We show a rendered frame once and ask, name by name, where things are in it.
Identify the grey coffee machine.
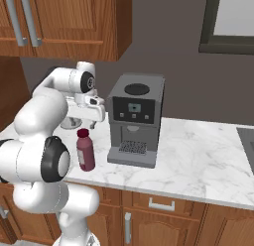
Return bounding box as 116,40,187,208
106,72,166,170

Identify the dark red juice bottle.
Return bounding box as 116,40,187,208
75,128,97,173

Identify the silver base cupboard handle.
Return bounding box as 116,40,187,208
123,211,133,245
0,204,10,220

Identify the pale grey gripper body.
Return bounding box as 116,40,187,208
66,103,107,123

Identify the grey round metal pot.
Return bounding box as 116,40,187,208
61,116,83,131

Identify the dark framed window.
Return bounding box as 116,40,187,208
197,0,254,57

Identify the wooden drawer front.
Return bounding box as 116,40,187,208
96,185,124,211
131,189,207,222

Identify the dark grey sink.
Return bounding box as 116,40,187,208
236,126,254,176

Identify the wooden wall cupboard door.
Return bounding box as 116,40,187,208
0,0,35,59
30,0,133,62

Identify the silver drawer handle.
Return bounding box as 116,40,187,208
148,196,177,212

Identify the wooden base cupboard door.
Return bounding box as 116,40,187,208
0,184,63,246
196,203,254,246
122,206,203,246

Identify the grey cupboard bar handle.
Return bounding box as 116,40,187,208
3,0,29,48
19,0,44,49

